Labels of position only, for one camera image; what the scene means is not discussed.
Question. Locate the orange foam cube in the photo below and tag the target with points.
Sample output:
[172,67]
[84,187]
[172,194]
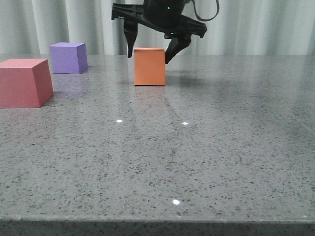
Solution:
[149,66]

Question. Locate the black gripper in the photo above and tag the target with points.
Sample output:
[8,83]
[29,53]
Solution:
[161,15]

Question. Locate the red foam cube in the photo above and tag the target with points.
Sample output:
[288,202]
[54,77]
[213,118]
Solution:
[25,83]

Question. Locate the grey pleated curtain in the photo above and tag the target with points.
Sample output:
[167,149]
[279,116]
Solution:
[236,27]

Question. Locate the purple foam cube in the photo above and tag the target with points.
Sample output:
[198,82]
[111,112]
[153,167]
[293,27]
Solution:
[68,58]

